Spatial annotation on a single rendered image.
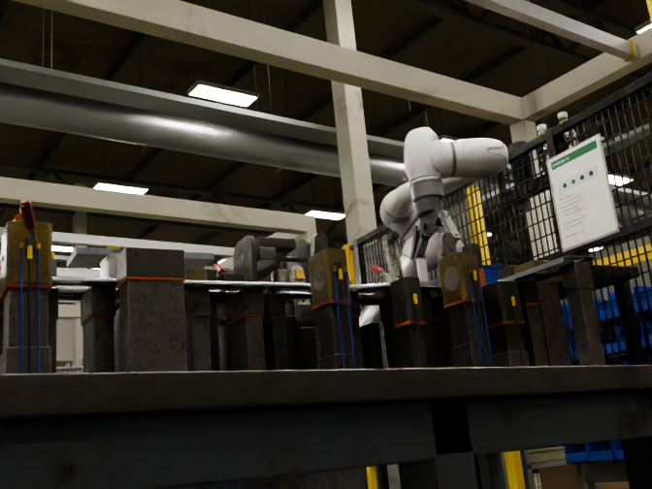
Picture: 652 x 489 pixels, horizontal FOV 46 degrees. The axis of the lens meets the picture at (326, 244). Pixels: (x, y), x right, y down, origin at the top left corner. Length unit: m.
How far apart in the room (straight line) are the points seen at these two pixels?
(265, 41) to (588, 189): 3.38
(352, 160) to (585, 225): 8.21
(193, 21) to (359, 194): 5.62
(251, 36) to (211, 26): 0.31
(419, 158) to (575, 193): 0.58
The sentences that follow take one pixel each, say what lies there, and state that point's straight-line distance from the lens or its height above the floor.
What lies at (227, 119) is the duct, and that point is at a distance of 10.69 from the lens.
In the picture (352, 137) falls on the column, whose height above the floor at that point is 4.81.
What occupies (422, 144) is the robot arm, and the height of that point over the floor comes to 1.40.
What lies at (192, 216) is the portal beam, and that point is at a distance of 8.64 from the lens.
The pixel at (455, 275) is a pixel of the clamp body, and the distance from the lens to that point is 1.88.
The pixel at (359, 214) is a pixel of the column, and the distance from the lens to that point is 10.25.
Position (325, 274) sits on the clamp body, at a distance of 1.70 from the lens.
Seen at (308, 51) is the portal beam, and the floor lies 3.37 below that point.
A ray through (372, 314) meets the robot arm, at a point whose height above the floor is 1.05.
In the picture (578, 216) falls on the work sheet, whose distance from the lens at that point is 2.46.
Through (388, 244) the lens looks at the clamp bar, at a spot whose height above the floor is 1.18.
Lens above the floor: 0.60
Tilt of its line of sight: 16 degrees up
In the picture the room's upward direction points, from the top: 5 degrees counter-clockwise
